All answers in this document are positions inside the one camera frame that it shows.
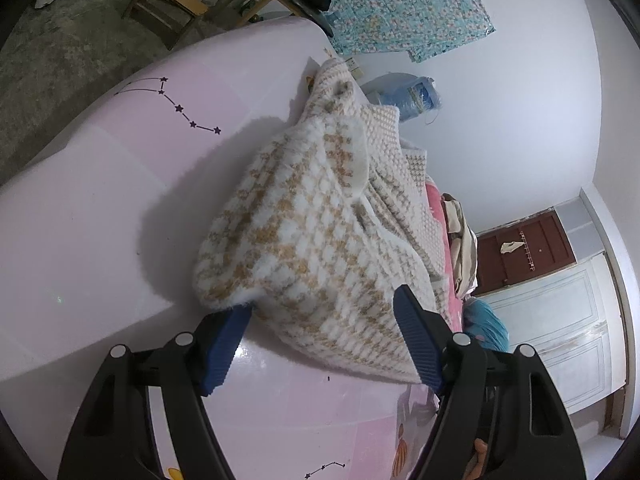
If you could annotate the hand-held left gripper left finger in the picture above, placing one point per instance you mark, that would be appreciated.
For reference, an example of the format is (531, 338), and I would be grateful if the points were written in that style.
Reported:
(222, 350)

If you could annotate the white wardrobe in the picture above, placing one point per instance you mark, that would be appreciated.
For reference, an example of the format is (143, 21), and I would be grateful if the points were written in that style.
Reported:
(560, 320)

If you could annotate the teal floral wall cloth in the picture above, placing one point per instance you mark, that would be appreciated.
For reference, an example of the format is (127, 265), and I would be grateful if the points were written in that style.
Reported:
(400, 5)

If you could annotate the small beige hanging cloth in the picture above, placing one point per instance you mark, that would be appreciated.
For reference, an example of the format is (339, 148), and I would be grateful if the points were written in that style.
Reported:
(511, 248)

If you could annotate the beige clothes pile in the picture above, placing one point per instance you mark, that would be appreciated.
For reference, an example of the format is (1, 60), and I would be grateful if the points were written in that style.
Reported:
(462, 245)

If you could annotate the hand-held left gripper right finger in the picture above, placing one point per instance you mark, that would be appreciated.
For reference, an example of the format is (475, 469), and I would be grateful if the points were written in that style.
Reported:
(417, 340)

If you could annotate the pink floral blanket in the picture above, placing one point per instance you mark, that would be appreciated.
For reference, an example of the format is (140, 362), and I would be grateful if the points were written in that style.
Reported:
(452, 310)

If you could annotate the white wall socket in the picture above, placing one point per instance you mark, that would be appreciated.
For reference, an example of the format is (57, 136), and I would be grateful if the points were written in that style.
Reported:
(355, 67)

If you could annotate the wall hook rack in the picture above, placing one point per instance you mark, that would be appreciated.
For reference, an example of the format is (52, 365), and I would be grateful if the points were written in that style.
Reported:
(526, 250)

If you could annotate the brown door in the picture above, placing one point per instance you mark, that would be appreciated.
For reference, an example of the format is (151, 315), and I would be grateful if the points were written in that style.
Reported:
(540, 255)

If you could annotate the beige white houndstooth coat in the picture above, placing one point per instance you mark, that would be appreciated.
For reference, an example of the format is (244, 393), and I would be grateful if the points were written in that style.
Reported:
(300, 240)

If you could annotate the blue water jug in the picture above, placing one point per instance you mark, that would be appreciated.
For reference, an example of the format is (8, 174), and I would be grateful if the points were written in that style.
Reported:
(400, 95)

